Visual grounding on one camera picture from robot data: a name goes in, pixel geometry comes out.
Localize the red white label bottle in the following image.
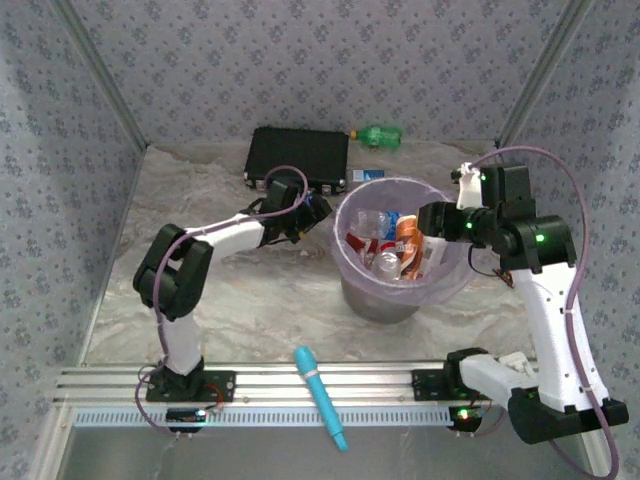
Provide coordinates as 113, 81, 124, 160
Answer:
347, 232, 381, 257

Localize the grey bin with purple liner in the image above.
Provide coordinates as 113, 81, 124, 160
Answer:
330, 177, 476, 306

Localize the red cap clear bottle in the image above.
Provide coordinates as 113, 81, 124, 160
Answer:
369, 240, 404, 281

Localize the green plastic bottle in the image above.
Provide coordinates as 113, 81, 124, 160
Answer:
348, 124, 404, 150

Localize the grey metal bucket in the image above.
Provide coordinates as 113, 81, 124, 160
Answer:
341, 279, 424, 325

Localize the black hard case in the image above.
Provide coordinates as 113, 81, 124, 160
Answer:
243, 126, 350, 195

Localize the teal handheld tool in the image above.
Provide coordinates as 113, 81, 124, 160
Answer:
293, 345, 350, 453

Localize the small black controller board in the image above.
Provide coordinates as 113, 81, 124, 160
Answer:
447, 405, 484, 435
165, 407, 209, 434

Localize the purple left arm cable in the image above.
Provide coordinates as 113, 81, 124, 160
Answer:
134, 164, 309, 437

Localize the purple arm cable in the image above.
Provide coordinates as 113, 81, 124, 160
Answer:
469, 144, 621, 476
134, 164, 309, 437

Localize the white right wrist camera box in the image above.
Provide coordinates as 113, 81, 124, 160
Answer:
451, 161, 484, 210

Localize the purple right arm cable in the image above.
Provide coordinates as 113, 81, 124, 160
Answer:
469, 144, 621, 476

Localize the aluminium corner post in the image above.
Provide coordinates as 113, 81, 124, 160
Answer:
49, 0, 151, 151
492, 0, 596, 154

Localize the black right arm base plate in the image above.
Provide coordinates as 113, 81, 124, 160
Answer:
411, 369, 471, 402

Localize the white printed bracket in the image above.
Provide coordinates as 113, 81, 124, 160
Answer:
499, 351, 536, 376

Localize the aluminium rail frame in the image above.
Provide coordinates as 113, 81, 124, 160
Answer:
54, 362, 546, 407

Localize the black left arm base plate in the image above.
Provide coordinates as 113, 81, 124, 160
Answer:
145, 370, 236, 404

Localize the slotted cable duct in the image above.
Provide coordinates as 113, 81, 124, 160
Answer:
72, 405, 456, 429

